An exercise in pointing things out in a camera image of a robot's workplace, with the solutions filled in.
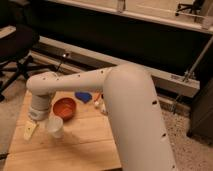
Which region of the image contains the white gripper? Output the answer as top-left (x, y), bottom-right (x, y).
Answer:
top-left (23, 94), bottom-right (54, 140)

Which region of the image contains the white paper cup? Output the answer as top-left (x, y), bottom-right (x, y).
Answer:
top-left (45, 116), bottom-right (64, 138)

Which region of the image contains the red ceramic bowl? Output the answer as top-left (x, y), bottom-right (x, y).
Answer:
top-left (53, 98), bottom-right (77, 121)

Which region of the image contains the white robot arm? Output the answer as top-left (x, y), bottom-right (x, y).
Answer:
top-left (26, 63), bottom-right (178, 171)

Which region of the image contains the blue sponge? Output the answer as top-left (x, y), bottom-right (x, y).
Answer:
top-left (75, 92), bottom-right (92, 103)

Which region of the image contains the small orange white object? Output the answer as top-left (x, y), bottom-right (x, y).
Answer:
top-left (94, 93), bottom-right (107, 115)

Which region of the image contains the metal rod stand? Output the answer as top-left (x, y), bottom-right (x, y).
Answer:
top-left (170, 42), bottom-right (212, 114)

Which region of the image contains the distant black office chair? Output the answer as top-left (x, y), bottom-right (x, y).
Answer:
top-left (175, 0), bottom-right (205, 16)

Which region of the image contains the black cable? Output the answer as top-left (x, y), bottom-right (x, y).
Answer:
top-left (54, 52), bottom-right (71, 73)

